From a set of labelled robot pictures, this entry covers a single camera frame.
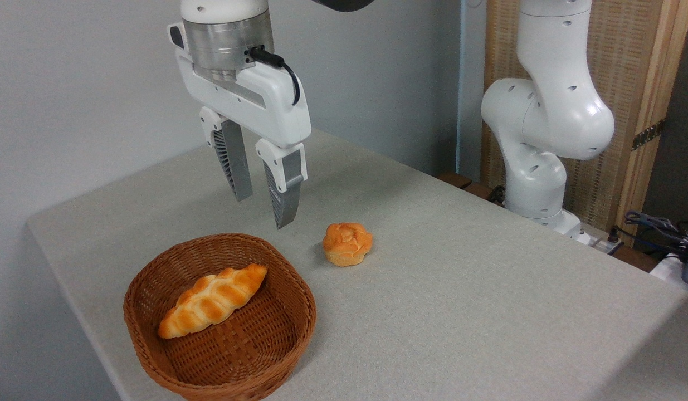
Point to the light blue vertical trim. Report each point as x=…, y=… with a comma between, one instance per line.
x=469, y=83

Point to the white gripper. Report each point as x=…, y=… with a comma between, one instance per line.
x=266, y=108

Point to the round bread roll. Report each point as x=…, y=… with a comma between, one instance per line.
x=347, y=243

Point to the white cloth-like object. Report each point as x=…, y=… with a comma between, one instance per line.
x=665, y=270

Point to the brown wicker basket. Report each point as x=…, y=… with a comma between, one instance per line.
x=266, y=345

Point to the long braided bread loaf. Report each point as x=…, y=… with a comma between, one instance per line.
x=213, y=301

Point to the metal hinge on screen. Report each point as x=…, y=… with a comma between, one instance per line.
x=648, y=134

